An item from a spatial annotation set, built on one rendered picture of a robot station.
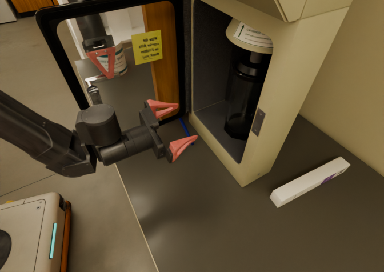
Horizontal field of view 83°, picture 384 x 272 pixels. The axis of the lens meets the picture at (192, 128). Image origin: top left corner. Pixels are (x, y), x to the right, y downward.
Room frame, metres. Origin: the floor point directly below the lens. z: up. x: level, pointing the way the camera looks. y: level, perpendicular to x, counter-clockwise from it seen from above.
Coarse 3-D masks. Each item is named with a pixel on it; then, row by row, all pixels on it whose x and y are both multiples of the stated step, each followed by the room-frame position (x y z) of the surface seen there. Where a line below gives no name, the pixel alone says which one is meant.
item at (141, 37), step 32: (64, 32) 0.42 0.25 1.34; (96, 32) 0.46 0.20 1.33; (128, 32) 0.49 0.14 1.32; (160, 32) 0.53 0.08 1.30; (96, 64) 0.44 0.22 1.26; (128, 64) 0.48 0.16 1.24; (160, 64) 0.53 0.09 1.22; (128, 96) 0.47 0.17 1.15; (160, 96) 0.52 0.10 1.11; (128, 128) 0.46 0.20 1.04
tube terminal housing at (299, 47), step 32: (192, 0) 0.56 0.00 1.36; (224, 0) 0.46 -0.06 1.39; (320, 0) 0.32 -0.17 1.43; (352, 0) 0.36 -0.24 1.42; (192, 32) 0.56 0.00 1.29; (288, 32) 0.32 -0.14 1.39; (320, 32) 0.34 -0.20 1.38; (192, 64) 0.56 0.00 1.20; (288, 64) 0.31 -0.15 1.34; (320, 64) 0.36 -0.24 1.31; (192, 96) 0.56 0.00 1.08; (288, 96) 0.33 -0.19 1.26; (288, 128) 0.36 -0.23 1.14; (224, 160) 0.39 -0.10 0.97; (256, 160) 0.32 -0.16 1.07
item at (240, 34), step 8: (232, 24) 0.47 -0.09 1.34; (240, 24) 0.45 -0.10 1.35; (232, 32) 0.46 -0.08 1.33; (240, 32) 0.44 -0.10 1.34; (248, 32) 0.42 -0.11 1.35; (256, 32) 0.42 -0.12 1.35; (232, 40) 0.44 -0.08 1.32; (240, 40) 0.43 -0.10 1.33; (248, 40) 0.42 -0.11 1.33; (256, 40) 0.41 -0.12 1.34; (264, 40) 0.40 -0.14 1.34; (248, 48) 0.41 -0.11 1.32; (256, 48) 0.40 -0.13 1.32; (264, 48) 0.40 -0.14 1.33; (272, 48) 0.39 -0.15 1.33
